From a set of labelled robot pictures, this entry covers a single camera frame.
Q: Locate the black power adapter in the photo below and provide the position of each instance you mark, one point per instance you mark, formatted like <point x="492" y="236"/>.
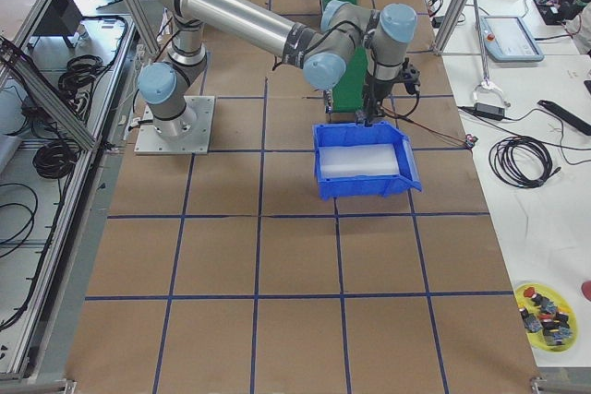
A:
<point x="489" y="111"/>

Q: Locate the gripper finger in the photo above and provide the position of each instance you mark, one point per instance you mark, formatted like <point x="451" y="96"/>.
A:
<point x="375" y="114"/>
<point x="362" y="117"/>

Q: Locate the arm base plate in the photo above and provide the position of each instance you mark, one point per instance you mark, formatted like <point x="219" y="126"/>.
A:
<point x="189" y="133"/>

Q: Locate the blue empty bin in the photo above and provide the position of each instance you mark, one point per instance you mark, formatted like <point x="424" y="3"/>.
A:
<point x="351" y="134"/>

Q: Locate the yellow plate with buttons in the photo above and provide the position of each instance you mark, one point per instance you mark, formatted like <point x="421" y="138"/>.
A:
<point x="549" y="321"/>

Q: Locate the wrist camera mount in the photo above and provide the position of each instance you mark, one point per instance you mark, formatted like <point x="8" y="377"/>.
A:
<point x="409" y="77"/>

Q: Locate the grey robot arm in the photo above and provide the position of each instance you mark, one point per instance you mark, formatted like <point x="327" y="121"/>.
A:
<point x="323" y="55"/>

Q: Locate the green conveyor belt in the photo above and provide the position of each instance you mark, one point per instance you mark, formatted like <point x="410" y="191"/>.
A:
<point x="346" y="97"/>

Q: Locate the teach pendant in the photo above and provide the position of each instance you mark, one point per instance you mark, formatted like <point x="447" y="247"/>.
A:
<point x="508" y="39"/>

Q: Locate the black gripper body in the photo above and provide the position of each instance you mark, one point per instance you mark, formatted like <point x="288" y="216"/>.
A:
<point x="379" y="91"/>

